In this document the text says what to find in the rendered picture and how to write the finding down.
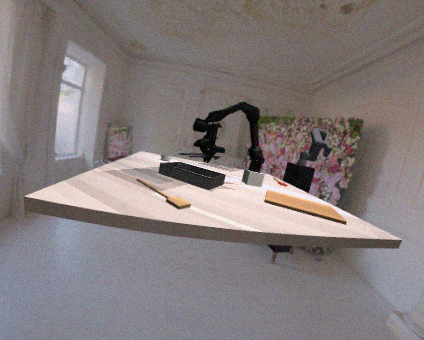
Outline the wooden board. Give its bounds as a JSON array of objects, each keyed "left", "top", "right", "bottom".
[{"left": 264, "top": 190, "right": 347, "bottom": 225}]

